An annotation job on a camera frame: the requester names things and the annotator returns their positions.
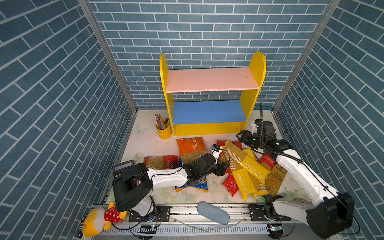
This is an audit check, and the grey blue pouch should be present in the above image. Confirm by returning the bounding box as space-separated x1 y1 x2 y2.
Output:
197 202 230 225

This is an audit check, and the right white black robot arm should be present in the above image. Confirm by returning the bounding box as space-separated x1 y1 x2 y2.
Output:
236 116 358 239

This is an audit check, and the coloured pencils bunch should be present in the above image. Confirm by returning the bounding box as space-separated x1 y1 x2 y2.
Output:
154 113 169 130

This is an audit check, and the aluminium rail base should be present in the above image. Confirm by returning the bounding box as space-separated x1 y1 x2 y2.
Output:
92 203 317 240

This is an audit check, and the yellow pencil cup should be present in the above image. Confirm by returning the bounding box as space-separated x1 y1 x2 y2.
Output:
156 119 172 140

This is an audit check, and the orange macaroni bag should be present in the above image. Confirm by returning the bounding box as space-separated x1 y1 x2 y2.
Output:
177 137 207 164

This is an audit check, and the yellow pink blue shelf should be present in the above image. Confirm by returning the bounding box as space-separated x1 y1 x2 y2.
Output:
160 52 267 137

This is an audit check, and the black calculator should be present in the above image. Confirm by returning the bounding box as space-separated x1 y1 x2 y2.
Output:
112 160 135 178

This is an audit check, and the dark blue spaghetti bag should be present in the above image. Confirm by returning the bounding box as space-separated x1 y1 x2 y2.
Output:
265 164 287 196

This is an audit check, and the yellow spaghetti bag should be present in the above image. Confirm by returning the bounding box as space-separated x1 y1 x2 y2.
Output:
230 152 269 201
223 141 271 185

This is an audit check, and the red fusilli bag centre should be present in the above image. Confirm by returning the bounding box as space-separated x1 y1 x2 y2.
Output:
216 139 243 175

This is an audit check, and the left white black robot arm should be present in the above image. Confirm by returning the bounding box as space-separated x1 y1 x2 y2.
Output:
112 154 231 217

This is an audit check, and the yellow plush toy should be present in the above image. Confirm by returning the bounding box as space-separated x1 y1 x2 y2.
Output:
77 202 128 240

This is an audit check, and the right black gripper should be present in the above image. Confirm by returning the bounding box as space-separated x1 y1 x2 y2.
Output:
236 128 265 150

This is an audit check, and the red spaghetti bag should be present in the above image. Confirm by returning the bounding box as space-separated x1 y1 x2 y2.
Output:
259 154 276 171
222 174 239 197

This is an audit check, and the red fusilli bag left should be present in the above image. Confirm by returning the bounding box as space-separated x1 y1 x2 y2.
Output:
144 155 179 170

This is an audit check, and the blue macaroni bag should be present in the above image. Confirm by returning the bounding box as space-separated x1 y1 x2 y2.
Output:
175 177 208 193

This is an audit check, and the red fusilli bag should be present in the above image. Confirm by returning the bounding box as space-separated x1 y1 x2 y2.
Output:
144 155 179 170
216 139 243 175

